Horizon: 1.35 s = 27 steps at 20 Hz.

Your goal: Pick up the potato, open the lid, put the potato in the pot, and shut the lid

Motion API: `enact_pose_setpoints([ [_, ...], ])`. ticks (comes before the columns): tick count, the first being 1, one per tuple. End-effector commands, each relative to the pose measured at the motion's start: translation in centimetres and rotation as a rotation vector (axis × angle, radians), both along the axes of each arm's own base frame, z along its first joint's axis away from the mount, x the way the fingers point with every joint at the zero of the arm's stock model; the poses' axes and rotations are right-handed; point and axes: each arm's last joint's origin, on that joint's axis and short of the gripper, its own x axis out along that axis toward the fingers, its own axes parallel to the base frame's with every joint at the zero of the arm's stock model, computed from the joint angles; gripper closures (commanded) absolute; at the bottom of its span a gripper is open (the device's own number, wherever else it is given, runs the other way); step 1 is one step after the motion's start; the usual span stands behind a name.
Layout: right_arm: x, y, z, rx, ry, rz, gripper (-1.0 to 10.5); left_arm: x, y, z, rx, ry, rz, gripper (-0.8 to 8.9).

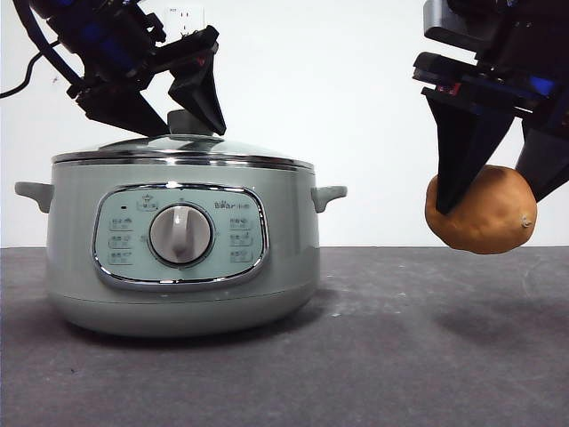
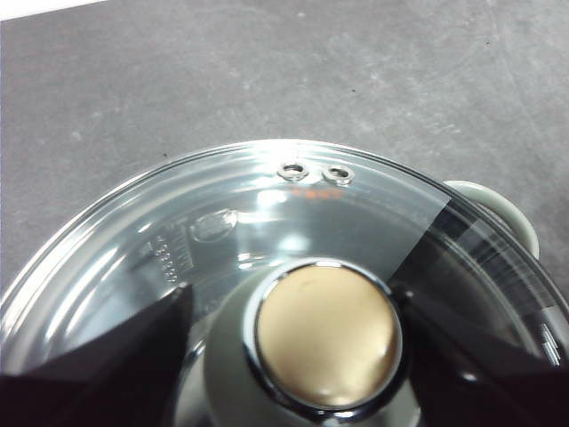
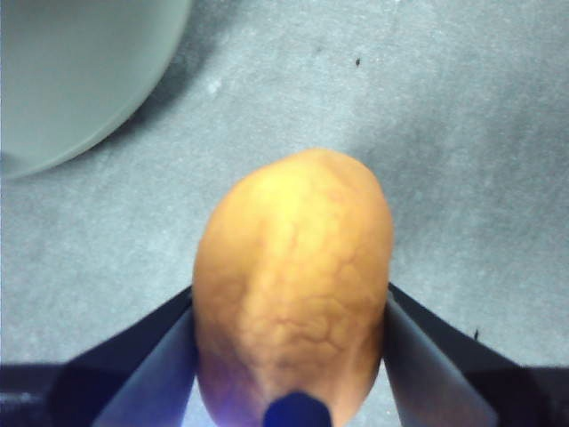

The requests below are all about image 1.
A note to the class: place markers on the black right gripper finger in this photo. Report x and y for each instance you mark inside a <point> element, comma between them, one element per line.
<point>462,147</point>
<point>549,160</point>

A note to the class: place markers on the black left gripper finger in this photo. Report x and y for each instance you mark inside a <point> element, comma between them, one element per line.
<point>202,98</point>
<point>120,109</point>

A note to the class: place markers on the glass lid with green knob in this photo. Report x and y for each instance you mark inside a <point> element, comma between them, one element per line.
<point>249,150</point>

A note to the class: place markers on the brown potato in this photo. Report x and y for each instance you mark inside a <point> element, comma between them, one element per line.
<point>489,218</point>

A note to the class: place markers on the pale green electric cooking pot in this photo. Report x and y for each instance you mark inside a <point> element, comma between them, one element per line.
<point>73,231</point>

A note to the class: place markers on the white wall socket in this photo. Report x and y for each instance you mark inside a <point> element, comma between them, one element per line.
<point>184,20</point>

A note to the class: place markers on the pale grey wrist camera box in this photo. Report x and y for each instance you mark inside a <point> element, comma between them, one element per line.
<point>438,18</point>

